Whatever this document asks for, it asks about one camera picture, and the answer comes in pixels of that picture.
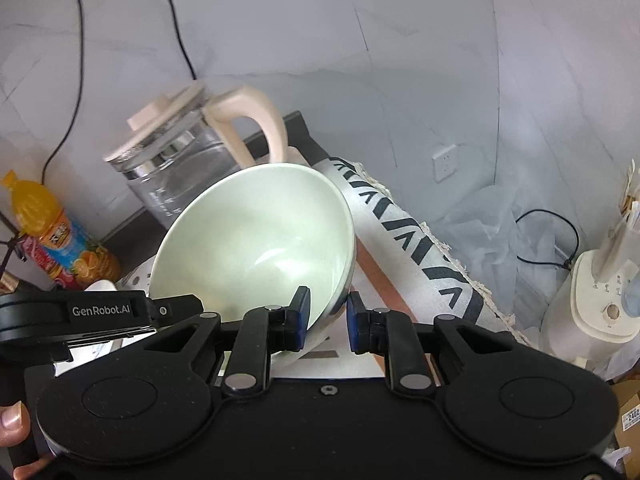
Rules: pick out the white wall socket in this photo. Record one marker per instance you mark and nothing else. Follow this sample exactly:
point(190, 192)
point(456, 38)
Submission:
point(445, 162)

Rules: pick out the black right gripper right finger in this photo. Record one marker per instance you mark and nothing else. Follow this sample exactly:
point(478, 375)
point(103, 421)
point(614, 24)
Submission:
point(419, 357)

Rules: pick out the orange juice bottle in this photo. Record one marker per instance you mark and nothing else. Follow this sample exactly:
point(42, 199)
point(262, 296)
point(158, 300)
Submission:
point(79, 259)

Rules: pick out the patterned woven table mat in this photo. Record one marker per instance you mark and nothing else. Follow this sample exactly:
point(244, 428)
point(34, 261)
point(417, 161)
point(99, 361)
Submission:
point(400, 265)

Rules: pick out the person's left hand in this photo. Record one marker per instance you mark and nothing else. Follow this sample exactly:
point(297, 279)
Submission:
point(15, 428)

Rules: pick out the white utensil holder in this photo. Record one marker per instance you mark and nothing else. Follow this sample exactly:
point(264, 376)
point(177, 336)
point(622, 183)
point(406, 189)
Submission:
point(596, 311)

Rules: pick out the pale green bowl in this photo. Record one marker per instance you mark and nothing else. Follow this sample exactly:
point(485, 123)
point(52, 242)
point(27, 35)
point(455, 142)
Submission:
point(252, 239)

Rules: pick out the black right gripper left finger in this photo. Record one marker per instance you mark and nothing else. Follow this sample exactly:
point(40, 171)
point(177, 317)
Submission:
point(236, 356)

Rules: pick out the white plate sweet print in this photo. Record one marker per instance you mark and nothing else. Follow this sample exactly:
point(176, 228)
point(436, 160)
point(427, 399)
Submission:
point(101, 286)

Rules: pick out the glass kettle cream handle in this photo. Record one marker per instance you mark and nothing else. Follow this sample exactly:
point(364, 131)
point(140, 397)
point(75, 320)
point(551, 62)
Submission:
point(180, 145)

